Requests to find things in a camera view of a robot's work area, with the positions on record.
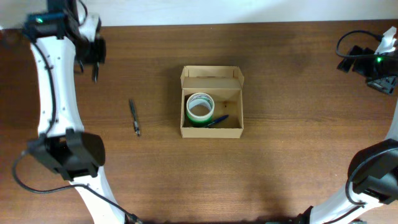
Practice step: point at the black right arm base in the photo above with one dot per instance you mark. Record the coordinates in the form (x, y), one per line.
(304, 218)

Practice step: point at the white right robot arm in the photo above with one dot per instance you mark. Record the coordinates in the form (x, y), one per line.
(372, 173)

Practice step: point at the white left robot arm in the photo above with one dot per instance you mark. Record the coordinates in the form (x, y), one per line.
(63, 37)

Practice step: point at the white masking tape roll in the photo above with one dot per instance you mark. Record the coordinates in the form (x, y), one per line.
(200, 99)

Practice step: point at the black mechanical pencil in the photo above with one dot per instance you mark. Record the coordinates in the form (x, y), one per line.
(133, 112)

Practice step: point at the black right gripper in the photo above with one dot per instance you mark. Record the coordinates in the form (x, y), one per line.
(352, 59)

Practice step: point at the black white marker pen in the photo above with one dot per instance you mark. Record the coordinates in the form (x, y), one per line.
(95, 72)

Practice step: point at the green tape roll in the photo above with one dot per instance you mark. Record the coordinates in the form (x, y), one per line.
(199, 121)

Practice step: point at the brown cardboard box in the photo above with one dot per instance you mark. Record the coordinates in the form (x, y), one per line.
(225, 85)

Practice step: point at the blue pen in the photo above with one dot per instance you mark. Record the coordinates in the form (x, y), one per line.
(216, 121)

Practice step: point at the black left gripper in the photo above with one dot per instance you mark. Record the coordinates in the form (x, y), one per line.
(94, 58)

